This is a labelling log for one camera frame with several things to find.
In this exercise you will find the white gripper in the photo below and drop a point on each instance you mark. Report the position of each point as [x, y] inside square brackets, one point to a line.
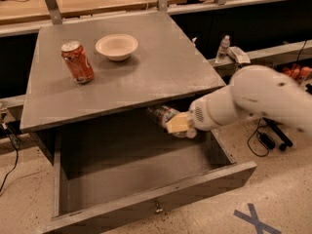
[199, 115]

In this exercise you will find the clear plastic water bottle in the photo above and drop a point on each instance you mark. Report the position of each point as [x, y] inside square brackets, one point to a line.
[161, 114]

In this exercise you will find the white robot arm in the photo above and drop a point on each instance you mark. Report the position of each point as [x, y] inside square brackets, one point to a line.
[254, 91]

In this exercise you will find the open grey top drawer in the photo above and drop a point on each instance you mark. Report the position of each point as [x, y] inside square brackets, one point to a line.
[103, 182]

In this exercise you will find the metal drawer knob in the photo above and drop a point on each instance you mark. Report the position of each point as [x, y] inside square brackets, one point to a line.
[158, 209]

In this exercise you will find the small background water bottle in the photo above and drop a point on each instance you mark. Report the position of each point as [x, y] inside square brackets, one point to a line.
[222, 49]

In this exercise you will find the black wheeled stand base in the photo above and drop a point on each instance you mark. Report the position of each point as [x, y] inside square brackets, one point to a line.
[286, 142]

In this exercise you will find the white paper bowl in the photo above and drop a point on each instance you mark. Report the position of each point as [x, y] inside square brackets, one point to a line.
[117, 47]

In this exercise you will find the red soda can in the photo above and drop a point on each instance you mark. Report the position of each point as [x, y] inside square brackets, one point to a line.
[75, 57]

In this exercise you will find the blue tape cross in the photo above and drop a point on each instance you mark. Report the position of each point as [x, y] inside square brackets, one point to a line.
[253, 219]

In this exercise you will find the wooden bench top left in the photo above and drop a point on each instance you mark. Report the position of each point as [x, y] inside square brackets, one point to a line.
[19, 11]

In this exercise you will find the white box on rail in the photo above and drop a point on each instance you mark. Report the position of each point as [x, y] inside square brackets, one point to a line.
[238, 55]

